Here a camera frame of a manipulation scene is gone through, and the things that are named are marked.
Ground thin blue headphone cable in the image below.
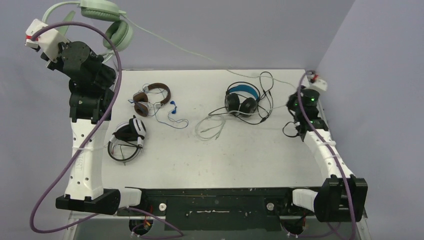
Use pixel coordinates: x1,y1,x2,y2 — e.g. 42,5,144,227
127,84,190,129

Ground aluminium frame rail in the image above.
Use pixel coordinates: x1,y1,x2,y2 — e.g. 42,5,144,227
303,70,368,223

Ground thin black headphone cable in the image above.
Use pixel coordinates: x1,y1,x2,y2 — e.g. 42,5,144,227
208,71,275,126

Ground mint green headphone cable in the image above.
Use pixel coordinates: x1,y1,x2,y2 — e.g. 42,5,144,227
120,13,299,142

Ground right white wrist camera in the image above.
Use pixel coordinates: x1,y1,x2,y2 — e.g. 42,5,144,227
309,74,328,93

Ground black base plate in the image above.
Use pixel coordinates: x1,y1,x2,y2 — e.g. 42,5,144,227
117,187,315,232

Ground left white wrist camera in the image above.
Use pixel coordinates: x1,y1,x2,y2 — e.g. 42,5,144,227
24,18,70,63

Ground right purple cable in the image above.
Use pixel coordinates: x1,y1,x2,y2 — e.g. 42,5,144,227
296,70,358,240

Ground brown headphones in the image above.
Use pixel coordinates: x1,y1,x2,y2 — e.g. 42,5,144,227
132,82,172,117

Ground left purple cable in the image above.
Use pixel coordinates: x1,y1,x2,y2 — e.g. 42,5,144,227
29,21,185,240

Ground purple cable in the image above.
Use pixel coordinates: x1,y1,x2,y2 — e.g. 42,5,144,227
29,21,185,240
296,70,358,240

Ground white black headphones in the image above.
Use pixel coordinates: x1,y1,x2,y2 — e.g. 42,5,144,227
107,115,147,163

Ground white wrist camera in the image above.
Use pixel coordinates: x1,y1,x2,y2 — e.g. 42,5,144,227
24,18,70,63
309,74,328,93

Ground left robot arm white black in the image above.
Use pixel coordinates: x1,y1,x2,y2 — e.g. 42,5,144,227
49,41,150,215

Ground black blue headphones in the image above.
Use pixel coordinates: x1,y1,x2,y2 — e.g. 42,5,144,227
224,81,261,118

